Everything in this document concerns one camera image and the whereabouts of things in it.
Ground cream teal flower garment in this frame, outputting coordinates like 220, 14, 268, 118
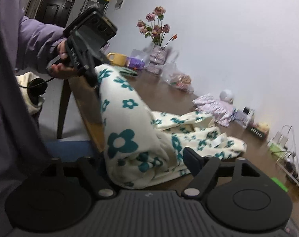
95, 64, 247, 189

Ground person left hand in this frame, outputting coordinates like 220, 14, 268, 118
49, 40, 77, 80

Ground dark entrance door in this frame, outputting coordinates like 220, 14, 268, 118
35, 0, 76, 28

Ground yellow mug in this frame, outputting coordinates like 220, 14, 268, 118
107, 53, 127, 66

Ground mint green pouch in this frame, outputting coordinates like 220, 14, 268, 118
115, 66, 138, 77

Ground purple package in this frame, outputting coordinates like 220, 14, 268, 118
126, 57, 145, 70

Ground purple jacket person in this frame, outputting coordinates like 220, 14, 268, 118
0, 0, 63, 236

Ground white ruffled floral garment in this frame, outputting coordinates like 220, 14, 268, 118
192, 94, 236, 127

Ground dark green text box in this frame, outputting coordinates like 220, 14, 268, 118
247, 126, 267, 140

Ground vase with dried flowers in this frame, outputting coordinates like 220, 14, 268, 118
136, 6, 177, 75

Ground small black cube device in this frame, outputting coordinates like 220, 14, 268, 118
243, 106, 254, 116

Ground yellow snack pack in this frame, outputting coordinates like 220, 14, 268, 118
256, 122, 270, 133

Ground green glasses case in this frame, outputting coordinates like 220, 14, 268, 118
271, 177, 289, 192

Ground left white charger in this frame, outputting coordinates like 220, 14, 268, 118
273, 132, 283, 144

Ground white charger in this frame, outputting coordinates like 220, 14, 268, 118
278, 135, 289, 148
273, 132, 283, 144

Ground white power strip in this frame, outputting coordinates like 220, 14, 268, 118
273, 150, 299, 186

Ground right white charger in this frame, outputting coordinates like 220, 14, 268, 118
278, 135, 289, 148

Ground plastic bag with snacks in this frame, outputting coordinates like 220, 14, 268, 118
161, 51, 194, 94

